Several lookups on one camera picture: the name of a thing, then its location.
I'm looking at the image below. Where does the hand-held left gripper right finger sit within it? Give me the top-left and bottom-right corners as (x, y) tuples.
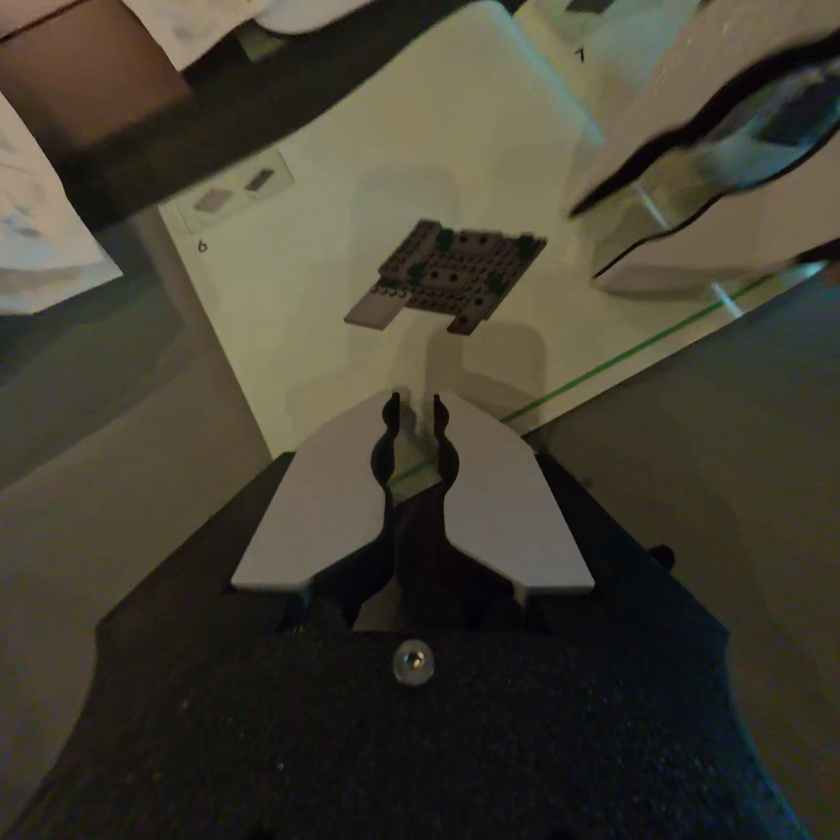
(433, 391), (597, 610)

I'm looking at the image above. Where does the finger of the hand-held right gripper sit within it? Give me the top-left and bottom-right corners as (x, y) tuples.
(591, 131), (840, 301)
(567, 0), (840, 219)

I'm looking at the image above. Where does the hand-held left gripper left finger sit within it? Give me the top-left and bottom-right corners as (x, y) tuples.
(231, 389), (402, 621)

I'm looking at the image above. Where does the white instruction booklet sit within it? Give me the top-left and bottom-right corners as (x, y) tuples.
(157, 0), (840, 461)

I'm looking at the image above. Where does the crumpled white paper bag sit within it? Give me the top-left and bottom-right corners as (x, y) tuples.
(0, 99), (127, 316)

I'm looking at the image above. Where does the white printed leaflet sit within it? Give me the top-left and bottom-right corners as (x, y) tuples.
(125, 0), (270, 72)

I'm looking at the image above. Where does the adjoining grey table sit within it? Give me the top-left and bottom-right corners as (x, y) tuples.
(0, 0), (199, 174)

